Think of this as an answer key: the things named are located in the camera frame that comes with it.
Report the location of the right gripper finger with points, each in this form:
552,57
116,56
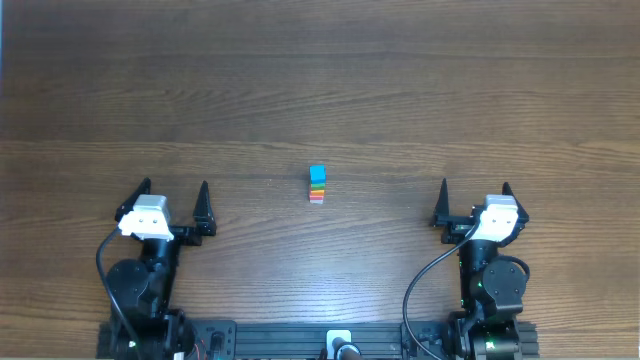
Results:
442,205
515,200

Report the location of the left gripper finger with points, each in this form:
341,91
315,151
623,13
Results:
140,189
204,215

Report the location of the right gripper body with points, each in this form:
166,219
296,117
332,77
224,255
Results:
457,230

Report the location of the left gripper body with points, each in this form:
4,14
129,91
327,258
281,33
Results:
186,235

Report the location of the orange cube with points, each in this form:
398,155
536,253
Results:
317,191

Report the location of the green cube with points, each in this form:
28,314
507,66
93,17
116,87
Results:
317,185

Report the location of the blue cube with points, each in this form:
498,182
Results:
317,173

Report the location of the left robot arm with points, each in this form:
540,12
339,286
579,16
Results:
135,290

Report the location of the white cube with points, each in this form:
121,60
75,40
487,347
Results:
316,201

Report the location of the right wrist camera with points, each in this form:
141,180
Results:
496,217

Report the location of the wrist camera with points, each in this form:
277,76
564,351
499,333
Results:
496,217
147,217

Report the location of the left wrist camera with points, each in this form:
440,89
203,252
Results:
147,217

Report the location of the mounting rail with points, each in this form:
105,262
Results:
300,340

